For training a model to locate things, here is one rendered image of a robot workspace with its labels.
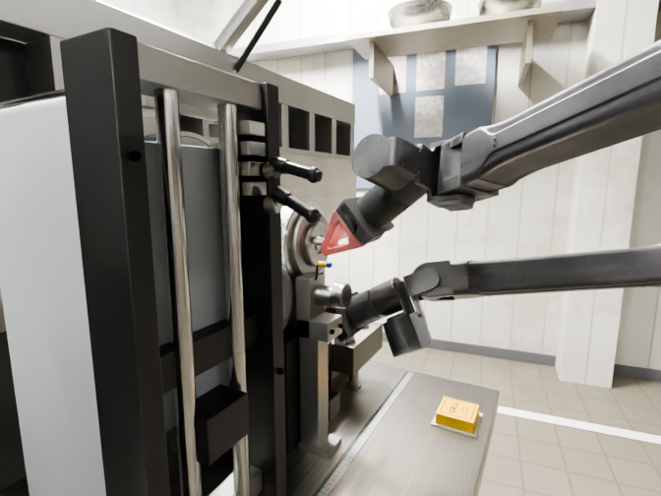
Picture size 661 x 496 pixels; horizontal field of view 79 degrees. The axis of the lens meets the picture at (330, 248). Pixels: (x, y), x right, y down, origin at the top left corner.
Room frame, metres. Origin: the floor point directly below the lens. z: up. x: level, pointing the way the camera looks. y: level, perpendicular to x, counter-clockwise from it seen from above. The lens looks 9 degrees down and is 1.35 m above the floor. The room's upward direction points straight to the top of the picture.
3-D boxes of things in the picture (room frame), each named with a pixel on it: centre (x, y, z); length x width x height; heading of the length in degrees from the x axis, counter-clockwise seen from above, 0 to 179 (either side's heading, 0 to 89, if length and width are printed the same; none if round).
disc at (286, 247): (0.68, 0.04, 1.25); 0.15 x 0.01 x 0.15; 152
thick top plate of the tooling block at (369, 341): (0.91, 0.09, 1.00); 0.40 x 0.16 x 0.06; 62
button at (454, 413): (0.71, -0.25, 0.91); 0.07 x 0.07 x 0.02; 62
